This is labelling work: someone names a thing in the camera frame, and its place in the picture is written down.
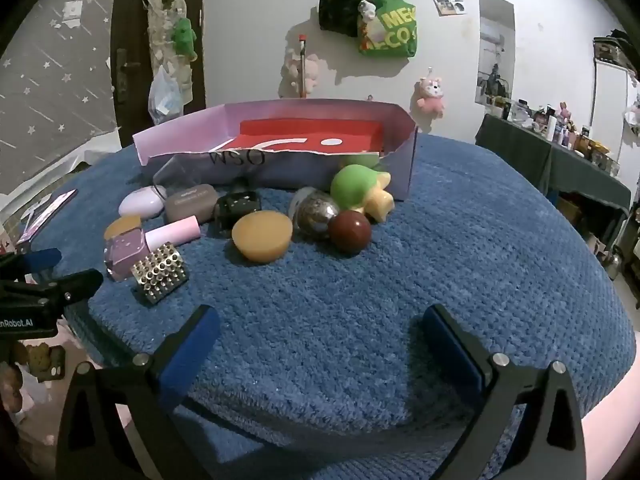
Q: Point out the tall wall mirror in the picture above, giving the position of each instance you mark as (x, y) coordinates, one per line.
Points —
(495, 45)

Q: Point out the brown ball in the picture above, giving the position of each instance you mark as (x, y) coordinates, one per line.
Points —
(350, 231)

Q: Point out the row of bottles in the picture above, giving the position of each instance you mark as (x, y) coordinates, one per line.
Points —
(550, 122)

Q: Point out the dark green cloth table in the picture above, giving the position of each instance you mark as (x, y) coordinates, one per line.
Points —
(550, 160)

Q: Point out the small tan disc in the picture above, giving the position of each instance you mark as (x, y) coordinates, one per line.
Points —
(122, 225)

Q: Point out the taupe earbud case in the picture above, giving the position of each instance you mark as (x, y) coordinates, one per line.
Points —
(192, 203)

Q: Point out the clear plastic bag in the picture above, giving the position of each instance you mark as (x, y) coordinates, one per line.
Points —
(164, 95)

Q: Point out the white plastic sheet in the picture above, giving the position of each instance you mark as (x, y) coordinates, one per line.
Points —
(45, 170)

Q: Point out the pink pig plush toy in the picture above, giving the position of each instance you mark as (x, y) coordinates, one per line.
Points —
(431, 95)

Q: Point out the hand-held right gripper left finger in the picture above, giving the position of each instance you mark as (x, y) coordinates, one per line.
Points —
(195, 345)

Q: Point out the pink cardboard box red inside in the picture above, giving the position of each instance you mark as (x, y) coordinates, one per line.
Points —
(300, 110)

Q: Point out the smartphone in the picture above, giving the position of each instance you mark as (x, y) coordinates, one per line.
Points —
(47, 212)

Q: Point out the purple cube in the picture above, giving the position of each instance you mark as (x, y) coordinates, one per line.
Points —
(125, 255)

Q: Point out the white pink earbud case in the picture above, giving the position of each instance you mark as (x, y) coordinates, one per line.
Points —
(142, 201)

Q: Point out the green tote bag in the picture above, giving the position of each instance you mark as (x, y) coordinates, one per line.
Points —
(392, 30)

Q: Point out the pink cylinder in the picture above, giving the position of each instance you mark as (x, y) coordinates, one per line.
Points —
(172, 232)

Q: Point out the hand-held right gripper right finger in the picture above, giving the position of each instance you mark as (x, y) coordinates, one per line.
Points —
(450, 355)

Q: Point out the black bag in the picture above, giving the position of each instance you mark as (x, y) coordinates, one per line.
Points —
(340, 7)

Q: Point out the white cabinet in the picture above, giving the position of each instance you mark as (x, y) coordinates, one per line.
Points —
(610, 105)

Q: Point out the dark door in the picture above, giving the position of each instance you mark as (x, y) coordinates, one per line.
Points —
(125, 20)

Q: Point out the pink bed sheet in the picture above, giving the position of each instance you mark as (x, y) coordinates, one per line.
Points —
(617, 430)

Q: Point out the green plush toy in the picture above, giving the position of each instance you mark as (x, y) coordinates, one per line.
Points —
(184, 35)

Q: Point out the large tan round soap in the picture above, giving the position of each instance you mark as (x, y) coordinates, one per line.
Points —
(261, 236)

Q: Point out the silver ball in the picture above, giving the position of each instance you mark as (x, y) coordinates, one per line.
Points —
(312, 216)

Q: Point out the green turtle toy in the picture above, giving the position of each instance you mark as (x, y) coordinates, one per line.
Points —
(357, 190)

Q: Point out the pale pink plush toy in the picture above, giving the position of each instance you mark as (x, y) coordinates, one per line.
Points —
(312, 72)

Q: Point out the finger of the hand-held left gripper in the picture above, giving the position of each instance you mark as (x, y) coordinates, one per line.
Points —
(37, 260)
(75, 284)

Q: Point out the metal bead cube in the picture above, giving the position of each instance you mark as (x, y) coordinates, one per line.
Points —
(160, 272)

